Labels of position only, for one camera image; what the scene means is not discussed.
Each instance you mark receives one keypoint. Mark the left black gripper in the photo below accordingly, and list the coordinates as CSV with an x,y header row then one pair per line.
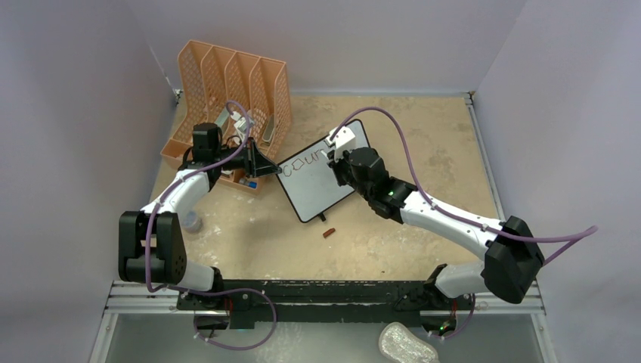
x,y
255,163

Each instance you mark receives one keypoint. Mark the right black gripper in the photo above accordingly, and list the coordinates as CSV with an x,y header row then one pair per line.
x,y
336,165

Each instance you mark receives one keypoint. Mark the black framed whiteboard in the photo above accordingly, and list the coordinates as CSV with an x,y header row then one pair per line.
x,y
308,182

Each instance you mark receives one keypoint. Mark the brown marker cap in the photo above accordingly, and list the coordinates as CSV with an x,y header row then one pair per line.
x,y
327,233

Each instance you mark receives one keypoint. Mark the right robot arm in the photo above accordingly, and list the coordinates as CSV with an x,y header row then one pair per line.
x,y
506,266

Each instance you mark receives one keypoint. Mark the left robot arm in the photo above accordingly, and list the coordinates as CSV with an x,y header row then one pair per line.
x,y
151,244

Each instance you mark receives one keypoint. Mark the grey rounded case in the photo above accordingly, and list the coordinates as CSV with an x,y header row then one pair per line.
x,y
269,131

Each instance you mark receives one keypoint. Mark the grey eraser block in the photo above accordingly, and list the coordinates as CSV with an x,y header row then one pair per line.
x,y
222,119

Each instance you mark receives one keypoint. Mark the peach plastic file organizer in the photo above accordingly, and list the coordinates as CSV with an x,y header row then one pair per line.
x,y
211,75

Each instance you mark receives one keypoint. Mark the clear plastic jar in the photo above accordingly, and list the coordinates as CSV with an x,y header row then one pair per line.
x,y
192,223

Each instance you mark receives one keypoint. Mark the silver foil pouch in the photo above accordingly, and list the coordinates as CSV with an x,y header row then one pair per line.
x,y
398,344

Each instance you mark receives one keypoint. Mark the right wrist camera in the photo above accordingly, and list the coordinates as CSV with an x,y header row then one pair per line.
x,y
340,140

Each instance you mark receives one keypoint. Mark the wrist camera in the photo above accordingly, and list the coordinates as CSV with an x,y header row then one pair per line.
x,y
340,140
240,125

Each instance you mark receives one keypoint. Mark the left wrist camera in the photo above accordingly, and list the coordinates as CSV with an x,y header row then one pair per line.
x,y
240,125

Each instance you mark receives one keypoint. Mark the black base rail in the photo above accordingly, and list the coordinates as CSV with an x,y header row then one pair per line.
x,y
249,302

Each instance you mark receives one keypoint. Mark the aluminium frame rail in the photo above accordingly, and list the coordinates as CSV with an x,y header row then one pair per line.
x,y
533,299

